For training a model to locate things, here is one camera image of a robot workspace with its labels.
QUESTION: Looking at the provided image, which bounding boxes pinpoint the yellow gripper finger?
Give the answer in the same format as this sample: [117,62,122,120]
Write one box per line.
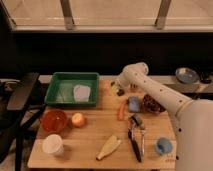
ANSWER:
[111,85,120,95]

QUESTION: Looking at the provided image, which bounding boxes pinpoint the black eraser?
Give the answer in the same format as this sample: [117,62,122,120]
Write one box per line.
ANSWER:
[111,82,125,96]

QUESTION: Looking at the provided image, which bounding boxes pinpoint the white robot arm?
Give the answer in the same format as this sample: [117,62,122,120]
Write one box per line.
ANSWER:
[115,62,213,171]

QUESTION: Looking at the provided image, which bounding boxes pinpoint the white cloth in tray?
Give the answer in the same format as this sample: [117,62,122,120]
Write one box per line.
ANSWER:
[73,85,91,102]

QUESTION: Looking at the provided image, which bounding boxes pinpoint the green plastic tray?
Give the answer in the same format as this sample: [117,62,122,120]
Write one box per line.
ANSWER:
[45,72,99,107]

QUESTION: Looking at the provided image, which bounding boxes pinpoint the small metal cup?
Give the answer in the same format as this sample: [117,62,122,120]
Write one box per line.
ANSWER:
[130,84,138,90]

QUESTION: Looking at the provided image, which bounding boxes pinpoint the blue sponge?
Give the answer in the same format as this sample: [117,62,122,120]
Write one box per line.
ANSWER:
[128,96,140,112]

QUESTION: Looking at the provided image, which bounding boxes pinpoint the orange carrot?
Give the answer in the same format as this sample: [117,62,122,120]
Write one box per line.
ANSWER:
[117,101,127,121]

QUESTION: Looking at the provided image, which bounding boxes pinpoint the wooden board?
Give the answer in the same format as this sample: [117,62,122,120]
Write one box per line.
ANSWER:
[28,80,176,170]

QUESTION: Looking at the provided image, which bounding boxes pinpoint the apple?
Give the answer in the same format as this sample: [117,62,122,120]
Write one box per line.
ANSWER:
[71,113,86,128]

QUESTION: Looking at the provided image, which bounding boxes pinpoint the metal tongs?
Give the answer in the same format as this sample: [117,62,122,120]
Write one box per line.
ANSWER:
[129,114,146,159]

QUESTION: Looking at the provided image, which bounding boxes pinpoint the yellow corn cob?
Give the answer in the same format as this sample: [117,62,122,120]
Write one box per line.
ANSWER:
[96,135,121,161]

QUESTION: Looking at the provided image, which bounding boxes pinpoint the grey metal plate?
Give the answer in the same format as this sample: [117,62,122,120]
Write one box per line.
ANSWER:
[175,67,198,84]

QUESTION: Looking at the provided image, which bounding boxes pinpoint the orange plastic bowl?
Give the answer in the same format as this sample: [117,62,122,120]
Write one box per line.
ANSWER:
[41,110,68,133]

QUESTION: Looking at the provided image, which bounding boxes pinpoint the white paper cup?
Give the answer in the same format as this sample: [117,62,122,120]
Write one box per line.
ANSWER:
[42,134,64,156]

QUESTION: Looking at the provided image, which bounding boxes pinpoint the black office chair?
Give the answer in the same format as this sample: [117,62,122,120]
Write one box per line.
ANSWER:
[0,73,46,171]

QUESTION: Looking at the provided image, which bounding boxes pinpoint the black handled tool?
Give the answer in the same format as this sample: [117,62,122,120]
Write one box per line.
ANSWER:
[128,129,142,162]

